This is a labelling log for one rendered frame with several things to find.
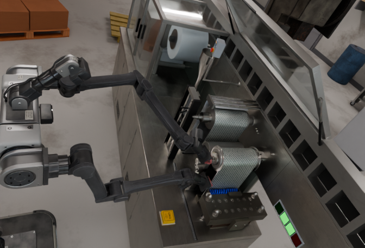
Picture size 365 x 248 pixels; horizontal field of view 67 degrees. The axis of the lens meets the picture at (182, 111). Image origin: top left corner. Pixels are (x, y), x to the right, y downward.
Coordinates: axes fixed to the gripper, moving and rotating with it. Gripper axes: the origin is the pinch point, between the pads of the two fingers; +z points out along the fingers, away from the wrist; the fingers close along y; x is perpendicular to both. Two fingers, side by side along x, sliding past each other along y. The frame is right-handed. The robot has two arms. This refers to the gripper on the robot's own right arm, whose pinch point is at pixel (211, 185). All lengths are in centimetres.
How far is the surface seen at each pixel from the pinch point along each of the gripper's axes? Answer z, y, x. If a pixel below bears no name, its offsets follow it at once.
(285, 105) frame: 0, -16, 62
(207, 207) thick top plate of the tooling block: -2.4, 12.2, -5.8
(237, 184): 15.8, 0.2, 9.5
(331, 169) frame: 1, 27, 61
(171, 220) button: -13.5, 12.6, -24.4
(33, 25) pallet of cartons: -71, -321, -140
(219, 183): 3.6, 0.2, 4.0
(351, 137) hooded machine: 317, -121, 97
